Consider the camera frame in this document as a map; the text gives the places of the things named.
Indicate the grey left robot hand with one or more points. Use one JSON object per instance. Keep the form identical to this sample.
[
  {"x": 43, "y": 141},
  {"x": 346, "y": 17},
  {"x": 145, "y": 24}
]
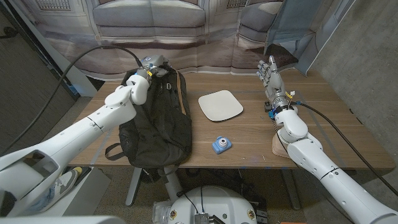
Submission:
[{"x": 155, "y": 63}]

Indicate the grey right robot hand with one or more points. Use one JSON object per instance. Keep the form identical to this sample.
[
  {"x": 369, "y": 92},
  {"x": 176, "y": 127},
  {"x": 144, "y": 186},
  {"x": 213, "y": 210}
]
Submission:
[{"x": 275, "y": 84}]

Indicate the black backpack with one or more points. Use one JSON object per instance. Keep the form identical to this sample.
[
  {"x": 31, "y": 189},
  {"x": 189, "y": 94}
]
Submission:
[{"x": 161, "y": 124}]

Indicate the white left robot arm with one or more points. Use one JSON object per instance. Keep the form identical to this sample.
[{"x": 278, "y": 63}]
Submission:
[{"x": 77, "y": 133}]

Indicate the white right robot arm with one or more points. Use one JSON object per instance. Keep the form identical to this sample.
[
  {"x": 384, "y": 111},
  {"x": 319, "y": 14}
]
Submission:
[{"x": 326, "y": 168}]

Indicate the white square paper plate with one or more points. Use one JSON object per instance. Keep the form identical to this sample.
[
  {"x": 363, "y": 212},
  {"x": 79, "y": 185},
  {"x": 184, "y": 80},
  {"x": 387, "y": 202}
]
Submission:
[{"x": 220, "y": 105}]

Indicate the printed sofa room backdrop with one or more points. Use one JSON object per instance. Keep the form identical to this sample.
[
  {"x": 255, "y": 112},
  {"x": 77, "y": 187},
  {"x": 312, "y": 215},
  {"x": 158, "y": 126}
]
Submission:
[{"x": 186, "y": 31}]

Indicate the beige wooden block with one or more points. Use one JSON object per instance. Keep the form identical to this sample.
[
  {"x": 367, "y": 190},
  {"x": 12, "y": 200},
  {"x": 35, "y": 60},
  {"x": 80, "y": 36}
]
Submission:
[{"x": 278, "y": 147}]

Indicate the dark table leg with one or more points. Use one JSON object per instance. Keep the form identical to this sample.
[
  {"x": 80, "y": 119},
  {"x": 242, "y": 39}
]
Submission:
[{"x": 290, "y": 189}]

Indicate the black round fan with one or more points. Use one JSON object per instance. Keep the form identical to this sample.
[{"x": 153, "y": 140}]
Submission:
[{"x": 149, "y": 177}]

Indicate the white table leg column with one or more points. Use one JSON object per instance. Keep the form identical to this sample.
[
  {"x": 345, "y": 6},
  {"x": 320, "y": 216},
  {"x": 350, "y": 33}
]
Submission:
[{"x": 172, "y": 189}]

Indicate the grey table leg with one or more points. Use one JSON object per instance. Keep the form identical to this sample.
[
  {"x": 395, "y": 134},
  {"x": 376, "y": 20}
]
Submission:
[{"x": 133, "y": 189}]

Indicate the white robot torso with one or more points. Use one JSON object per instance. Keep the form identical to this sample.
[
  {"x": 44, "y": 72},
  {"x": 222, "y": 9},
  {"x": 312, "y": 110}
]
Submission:
[{"x": 217, "y": 202}]

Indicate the clear plastic bag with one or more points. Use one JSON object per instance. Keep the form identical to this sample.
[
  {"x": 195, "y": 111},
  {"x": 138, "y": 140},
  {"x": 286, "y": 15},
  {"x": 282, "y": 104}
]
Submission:
[{"x": 160, "y": 213}]

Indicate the white grey sneaker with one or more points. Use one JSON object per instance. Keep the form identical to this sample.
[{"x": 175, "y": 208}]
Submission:
[{"x": 63, "y": 182}]

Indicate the blue jeans leg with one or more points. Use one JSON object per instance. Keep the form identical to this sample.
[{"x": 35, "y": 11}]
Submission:
[{"x": 40, "y": 200}]

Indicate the white backdrop frame pole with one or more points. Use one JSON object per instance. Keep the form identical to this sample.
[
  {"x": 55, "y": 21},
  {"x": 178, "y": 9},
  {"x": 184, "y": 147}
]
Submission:
[
  {"x": 328, "y": 40},
  {"x": 62, "y": 62}
]

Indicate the blue toy camera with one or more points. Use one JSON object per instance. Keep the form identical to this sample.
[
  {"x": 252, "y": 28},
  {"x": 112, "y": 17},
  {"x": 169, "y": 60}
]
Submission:
[{"x": 221, "y": 145}]

